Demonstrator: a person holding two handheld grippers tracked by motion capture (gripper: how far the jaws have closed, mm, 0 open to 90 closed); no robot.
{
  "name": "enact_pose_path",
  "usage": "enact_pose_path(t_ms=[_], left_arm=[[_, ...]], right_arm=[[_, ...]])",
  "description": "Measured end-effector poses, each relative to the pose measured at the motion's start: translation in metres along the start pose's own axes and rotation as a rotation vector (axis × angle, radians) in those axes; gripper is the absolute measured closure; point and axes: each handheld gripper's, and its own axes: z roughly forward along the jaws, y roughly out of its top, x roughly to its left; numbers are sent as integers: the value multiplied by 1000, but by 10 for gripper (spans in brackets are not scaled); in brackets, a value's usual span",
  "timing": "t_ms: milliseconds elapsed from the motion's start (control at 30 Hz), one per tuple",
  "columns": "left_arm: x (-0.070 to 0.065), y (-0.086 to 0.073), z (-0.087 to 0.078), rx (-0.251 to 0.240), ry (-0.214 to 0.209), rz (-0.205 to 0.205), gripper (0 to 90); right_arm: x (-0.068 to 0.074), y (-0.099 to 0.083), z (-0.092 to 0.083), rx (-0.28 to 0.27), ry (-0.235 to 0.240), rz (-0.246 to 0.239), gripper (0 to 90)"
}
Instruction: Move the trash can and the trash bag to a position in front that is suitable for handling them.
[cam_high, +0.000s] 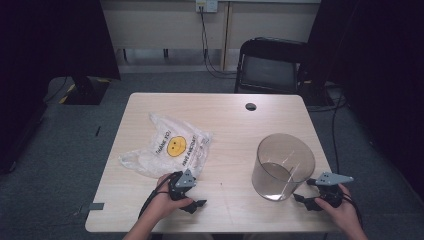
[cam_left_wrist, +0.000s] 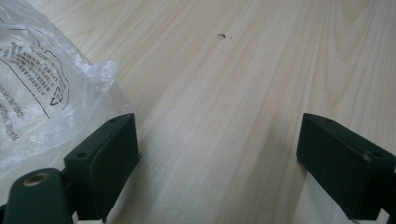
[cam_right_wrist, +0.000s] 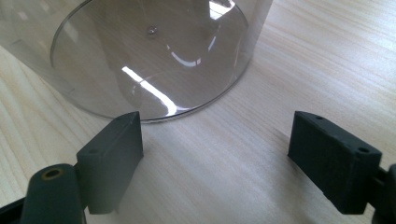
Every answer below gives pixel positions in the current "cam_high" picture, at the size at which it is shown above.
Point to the grey floor plate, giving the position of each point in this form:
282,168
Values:
55,85

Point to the person's left hand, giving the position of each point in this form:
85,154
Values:
163,206

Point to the black folding chair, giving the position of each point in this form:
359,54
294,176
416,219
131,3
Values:
270,71

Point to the large black curtain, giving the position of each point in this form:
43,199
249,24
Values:
50,50
383,83

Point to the grey tape piece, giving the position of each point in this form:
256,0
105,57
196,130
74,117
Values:
96,206

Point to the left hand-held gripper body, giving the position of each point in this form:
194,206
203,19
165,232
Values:
181,185

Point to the small black floor object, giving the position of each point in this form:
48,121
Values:
97,131

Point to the white wall outlet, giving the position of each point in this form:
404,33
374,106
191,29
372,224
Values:
206,5

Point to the clear smiley face plastic bag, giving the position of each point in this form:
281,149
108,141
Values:
176,146

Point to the person's right hand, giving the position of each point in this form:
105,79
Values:
340,213

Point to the black stand base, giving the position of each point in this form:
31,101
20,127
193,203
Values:
86,91

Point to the black floor box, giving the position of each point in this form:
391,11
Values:
316,95

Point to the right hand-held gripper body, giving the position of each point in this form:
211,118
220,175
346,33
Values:
333,179

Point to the yellow floor tape strip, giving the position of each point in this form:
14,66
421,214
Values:
70,88

